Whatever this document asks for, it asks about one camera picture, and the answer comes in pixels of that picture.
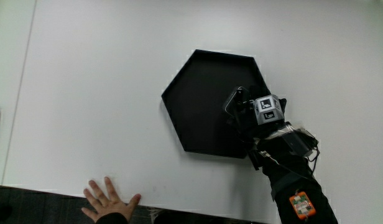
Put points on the black hexagonal plate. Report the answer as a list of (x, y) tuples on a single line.
[(197, 105)]

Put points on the person's left hand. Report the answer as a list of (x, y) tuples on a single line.
[(109, 207)]

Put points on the person's left forearm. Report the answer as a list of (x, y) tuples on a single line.
[(112, 218)]

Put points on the orange sensor module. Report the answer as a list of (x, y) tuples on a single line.
[(302, 205)]

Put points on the black taped wrist box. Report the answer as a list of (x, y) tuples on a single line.
[(295, 141)]

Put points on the person's right forearm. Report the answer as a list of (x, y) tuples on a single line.
[(303, 186)]

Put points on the person's right hand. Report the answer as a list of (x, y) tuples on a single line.
[(268, 109)]

